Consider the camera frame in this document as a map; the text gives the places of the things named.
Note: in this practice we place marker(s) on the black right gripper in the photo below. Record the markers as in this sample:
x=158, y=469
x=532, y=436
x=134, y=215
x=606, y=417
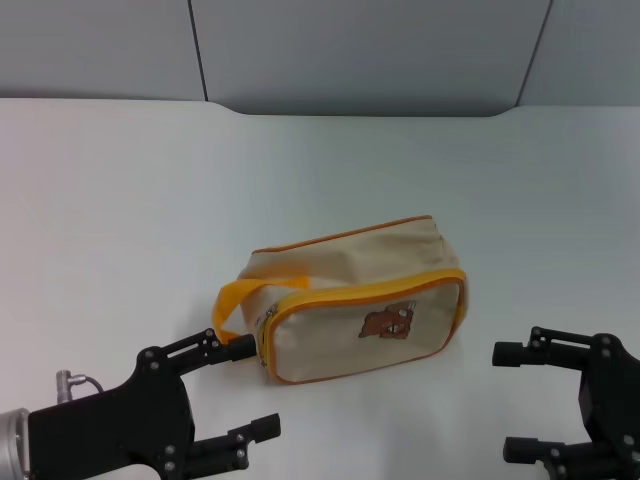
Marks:
x=612, y=400

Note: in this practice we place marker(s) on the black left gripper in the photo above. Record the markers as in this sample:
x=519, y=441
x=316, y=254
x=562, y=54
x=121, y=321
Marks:
x=125, y=420

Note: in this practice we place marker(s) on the beige orange-trimmed bear food bag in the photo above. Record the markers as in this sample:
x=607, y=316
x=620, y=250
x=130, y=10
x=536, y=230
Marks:
x=350, y=330

